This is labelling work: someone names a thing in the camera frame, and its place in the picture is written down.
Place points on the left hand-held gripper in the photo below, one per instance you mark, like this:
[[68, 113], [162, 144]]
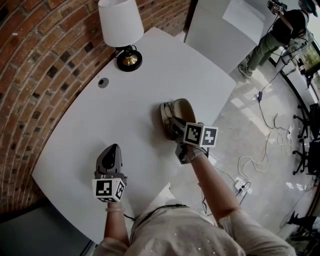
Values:
[[108, 162]]

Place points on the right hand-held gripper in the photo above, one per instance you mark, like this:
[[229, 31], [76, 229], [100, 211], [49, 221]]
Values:
[[197, 135]]

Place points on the beige glasses case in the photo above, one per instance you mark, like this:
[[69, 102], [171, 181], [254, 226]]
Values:
[[184, 110]]

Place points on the person's right forearm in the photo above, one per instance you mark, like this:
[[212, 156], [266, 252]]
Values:
[[215, 190]]

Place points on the person's left forearm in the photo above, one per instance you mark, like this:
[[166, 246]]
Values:
[[116, 225]]

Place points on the white desk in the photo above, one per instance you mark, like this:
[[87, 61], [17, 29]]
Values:
[[125, 112]]

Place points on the white power strip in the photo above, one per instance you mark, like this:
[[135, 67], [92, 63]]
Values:
[[240, 184]]

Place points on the black power adapter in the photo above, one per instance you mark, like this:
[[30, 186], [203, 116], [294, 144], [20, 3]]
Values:
[[260, 96]]

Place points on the person's white clothing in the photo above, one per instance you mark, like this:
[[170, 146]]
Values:
[[187, 232]]

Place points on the white shelf cabinet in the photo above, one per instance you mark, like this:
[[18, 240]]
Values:
[[212, 37]]

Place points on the grey cabinet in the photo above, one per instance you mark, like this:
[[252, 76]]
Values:
[[37, 232]]

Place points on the white shade table lamp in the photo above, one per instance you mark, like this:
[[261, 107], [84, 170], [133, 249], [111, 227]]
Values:
[[120, 22]]

